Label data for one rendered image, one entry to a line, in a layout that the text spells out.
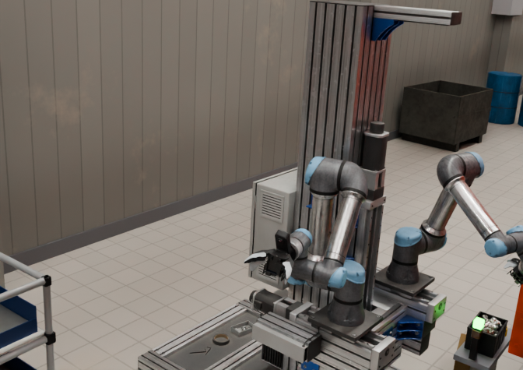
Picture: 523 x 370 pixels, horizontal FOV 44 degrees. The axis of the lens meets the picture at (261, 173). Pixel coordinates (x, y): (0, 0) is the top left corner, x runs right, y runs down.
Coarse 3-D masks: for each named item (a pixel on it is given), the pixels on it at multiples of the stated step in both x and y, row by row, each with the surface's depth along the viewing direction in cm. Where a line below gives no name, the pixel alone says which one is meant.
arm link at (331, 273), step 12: (348, 168) 240; (360, 168) 242; (348, 180) 238; (360, 180) 238; (348, 192) 237; (360, 192) 236; (348, 204) 235; (360, 204) 237; (348, 216) 233; (336, 228) 232; (348, 228) 232; (336, 240) 230; (348, 240) 231; (336, 252) 228; (324, 264) 228; (336, 264) 227; (312, 276) 227; (324, 276) 226; (336, 276) 224
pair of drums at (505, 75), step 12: (492, 72) 1019; (504, 72) 1027; (492, 84) 1011; (504, 84) 999; (516, 84) 1000; (504, 96) 1004; (516, 96) 1008; (492, 108) 1017; (504, 108) 1009; (516, 108) 1020; (492, 120) 1021; (504, 120) 1015
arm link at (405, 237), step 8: (400, 232) 291; (408, 232) 290; (416, 232) 290; (400, 240) 288; (408, 240) 286; (416, 240) 287; (424, 240) 291; (400, 248) 289; (408, 248) 287; (416, 248) 288; (424, 248) 291; (392, 256) 295; (400, 256) 290; (408, 256) 288; (416, 256) 290
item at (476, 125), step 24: (408, 96) 857; (432, 96) 833; (456, 96) 811; (480, 96) 853; (408, 120) 864; (432, 120) 840; (456, 120) 817; (480, 120) 872; (432, 144) 858; (456, 144) 835
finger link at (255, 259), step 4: (260, 252) 212; (264, 252) 213; (252, 256) 209; (256, 256) 209; (260, 256) 210; (264, 256) 210; (244, 260) 207; (248, 260) 207; (252, 260) 209; (256, 260) 210; (260, 260) 210; (264, 260) 211; (252, 264) 211; (256, 264) 212; (252, 268) 212
